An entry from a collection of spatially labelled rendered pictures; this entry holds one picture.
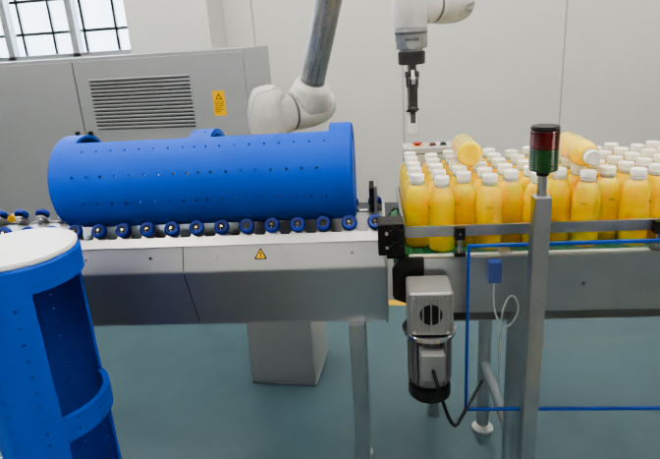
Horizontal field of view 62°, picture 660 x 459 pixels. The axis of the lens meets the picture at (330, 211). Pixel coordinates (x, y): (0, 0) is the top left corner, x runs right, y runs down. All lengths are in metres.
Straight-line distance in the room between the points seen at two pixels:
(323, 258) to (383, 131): 2.89
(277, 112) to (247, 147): 0.68
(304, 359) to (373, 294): 0.90
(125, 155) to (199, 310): 0.52
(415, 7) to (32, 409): 1.38
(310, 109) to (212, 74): 1.13
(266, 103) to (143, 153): 0.71
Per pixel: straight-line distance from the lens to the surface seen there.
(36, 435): 1.59
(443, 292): 1.38
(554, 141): 1.28
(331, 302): 1.68
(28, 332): 1.45
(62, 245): 1.46
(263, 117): 2.20
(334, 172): 1.49
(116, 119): 3.61
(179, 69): 3.38
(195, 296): 1.74
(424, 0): 1.57
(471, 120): 4.37
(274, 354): 2.51
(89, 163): 1.70
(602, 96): 4.51
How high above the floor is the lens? 1.47
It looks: 18 degrees down
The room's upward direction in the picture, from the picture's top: 4 degrees counter-clockwise
